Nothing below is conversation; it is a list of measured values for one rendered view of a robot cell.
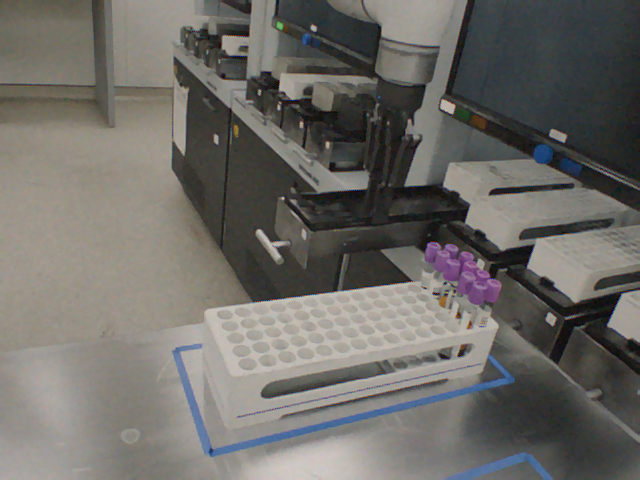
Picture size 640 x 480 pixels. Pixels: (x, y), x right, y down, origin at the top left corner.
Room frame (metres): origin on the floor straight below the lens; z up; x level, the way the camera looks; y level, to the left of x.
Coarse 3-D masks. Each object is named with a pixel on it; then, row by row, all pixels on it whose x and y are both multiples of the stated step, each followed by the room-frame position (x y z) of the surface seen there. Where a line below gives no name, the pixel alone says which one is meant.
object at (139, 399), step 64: (0, 384) 0.37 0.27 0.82; (64, 384) 0.38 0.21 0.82; (128, 384) 0.39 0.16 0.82; (192, 384) 0.41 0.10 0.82; (448, 384) 0.47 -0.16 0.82; (512, 384) 0.48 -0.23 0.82; (0, 448) 0.30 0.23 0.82; (64, 448) 0.31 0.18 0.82; (128, 448) 0.32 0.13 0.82; (192, 448) 0.33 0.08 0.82; (256, 448) 0.34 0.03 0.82; (320, 448) 0.35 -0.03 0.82; (384, 448) 0.37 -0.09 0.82; (448, 448) 0.38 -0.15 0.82; (512, 448) 0.39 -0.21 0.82; (576, 448) 0.40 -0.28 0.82
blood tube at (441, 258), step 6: (438, 252) 0.54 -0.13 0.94; (444, 252) 0.55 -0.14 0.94; (438, 258) 0.54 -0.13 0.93; (444, 258) 0.53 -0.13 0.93; (438, 264) 0.54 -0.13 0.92; (444, 264) 0.53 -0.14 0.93; (438, 270) 0.53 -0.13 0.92; (444, 270) 0.53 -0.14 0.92; (438, 276) 0.54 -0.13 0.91; (432, 282) 0.54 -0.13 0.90; (438, 282) 0.54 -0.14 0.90; (432, 288) 0.54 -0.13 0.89; (438, 288) 0.54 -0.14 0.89; (432, 294) 0.54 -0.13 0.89; (438, 294) 0.54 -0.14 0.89
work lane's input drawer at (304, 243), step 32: (320, 192) 0.94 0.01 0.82; (352, 192) 0.97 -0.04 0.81; (416, 192) 1.04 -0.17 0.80; (448, 192) 1.04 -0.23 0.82; (288, 224) 0.86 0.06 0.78; (320, 224) 0.81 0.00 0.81; (352, 224) 0.84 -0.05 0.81; (384, 224) 0.87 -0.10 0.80; (416, 224) 0.90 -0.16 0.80; (320, 256) 0.81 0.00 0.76
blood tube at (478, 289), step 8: (472, 288) 0.48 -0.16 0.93; (480, 288) 0.48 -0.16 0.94; (472, 296) 0.48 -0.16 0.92; (480, 296) 0.48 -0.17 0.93; (472, 304) 0.48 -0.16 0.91; (472, 312) 0.48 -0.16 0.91; (464, 320) 0.48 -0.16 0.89; (472, 320) 0.48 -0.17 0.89; (464, 328) 0.48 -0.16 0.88; (464, 344) 0.49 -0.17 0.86; (456, 352) 0.49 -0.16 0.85
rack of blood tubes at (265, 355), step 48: (384, 288) 0.54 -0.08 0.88; (240, 336) 0.42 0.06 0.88; (288, 336) 0.43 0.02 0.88; (336, 336) 0.45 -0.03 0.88; (384, 336) 0.45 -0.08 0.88; (432, 336) 0.46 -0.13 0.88; (480, 336) 0.49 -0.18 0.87; (240, 384) 0.36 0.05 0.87; (288, 384) 0.42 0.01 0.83; (336, 384) 0.43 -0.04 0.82
